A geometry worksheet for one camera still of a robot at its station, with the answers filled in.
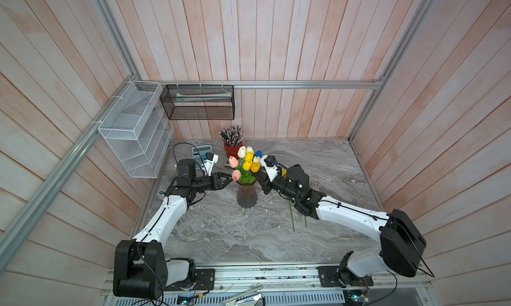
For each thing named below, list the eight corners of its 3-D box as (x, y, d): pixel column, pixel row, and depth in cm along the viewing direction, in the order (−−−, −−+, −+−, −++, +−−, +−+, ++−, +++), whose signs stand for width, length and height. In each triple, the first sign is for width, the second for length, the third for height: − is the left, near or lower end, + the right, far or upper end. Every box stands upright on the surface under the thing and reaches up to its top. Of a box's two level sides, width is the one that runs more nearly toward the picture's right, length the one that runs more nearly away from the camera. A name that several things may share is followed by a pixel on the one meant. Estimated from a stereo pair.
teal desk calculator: (190, 162, 112) (189, 158, 109) (194, 149, 118) (192, 145, 115) (210, 162, 112) (209, 158, 109) (213, 149, 118) (212, 145, 115)
